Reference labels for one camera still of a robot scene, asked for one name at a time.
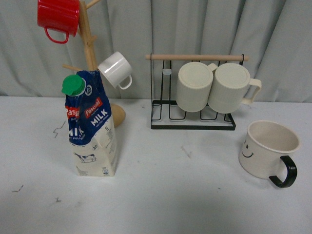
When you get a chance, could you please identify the blue white milk carton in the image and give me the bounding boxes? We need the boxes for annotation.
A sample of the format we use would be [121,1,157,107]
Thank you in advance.
[62,70,117,176]

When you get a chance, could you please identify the small white mug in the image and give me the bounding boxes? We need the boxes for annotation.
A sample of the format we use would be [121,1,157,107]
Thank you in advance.
[97,52,132,90]

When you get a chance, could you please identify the black wire cup rack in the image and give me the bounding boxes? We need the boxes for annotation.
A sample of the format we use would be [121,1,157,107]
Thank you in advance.
[145,53,250,131]

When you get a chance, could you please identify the red mug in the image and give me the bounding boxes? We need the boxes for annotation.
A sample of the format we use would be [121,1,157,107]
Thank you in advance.
[37,0,79,44]

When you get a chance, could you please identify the wooden mug tree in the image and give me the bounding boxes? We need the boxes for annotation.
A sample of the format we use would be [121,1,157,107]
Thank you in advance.
[77,0,126,127]

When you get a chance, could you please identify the left cream ribbed mug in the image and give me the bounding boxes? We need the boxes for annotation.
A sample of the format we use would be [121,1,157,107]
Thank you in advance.
[176,62,217,113]

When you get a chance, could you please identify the cream ribbed mug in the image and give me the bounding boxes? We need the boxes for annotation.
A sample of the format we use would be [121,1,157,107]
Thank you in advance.
[176,62,217,113]
[208,63,262,114]

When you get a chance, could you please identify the right cream ribbed mug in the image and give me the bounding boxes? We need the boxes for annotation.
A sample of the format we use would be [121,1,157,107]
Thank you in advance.
[208,63,262,114]

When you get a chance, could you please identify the smiley cup with black handle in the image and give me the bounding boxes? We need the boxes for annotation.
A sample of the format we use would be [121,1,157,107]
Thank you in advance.
[239,120,300,188]

